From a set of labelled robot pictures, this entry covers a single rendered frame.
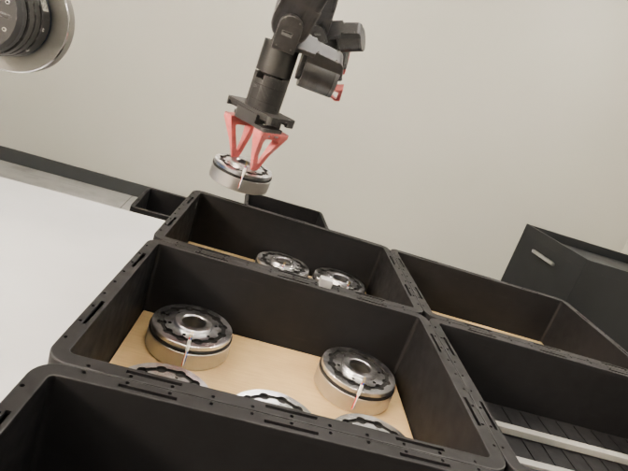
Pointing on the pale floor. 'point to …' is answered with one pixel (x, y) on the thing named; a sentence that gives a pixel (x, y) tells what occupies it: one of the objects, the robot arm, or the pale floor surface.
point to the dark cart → (575, 277)
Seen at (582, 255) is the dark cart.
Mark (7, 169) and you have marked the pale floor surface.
